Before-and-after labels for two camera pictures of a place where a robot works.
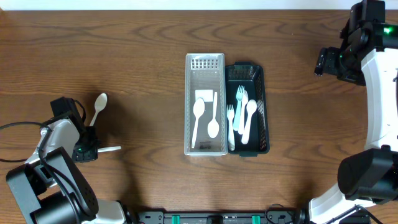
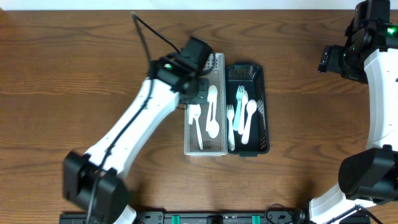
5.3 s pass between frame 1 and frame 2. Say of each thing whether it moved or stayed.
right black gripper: stayed
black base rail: stayed
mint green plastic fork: stayed
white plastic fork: stayed
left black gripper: moved
